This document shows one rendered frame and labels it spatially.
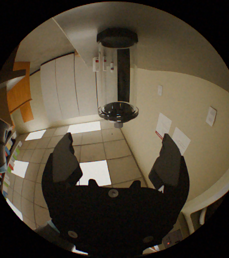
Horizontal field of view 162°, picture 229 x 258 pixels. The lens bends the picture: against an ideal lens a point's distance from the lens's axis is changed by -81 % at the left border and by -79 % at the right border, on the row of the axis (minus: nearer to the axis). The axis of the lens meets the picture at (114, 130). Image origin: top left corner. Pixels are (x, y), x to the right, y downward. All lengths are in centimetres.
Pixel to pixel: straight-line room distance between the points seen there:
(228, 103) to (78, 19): 71
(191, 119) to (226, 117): 36
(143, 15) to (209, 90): 61
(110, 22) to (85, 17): 5
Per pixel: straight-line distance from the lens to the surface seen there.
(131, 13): 18
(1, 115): 47
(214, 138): 69
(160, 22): 19
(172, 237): 49
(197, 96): 73
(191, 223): 44
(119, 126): 25
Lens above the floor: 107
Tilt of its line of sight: 34 degrees up
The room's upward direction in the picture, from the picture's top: 179 degrees clockwise
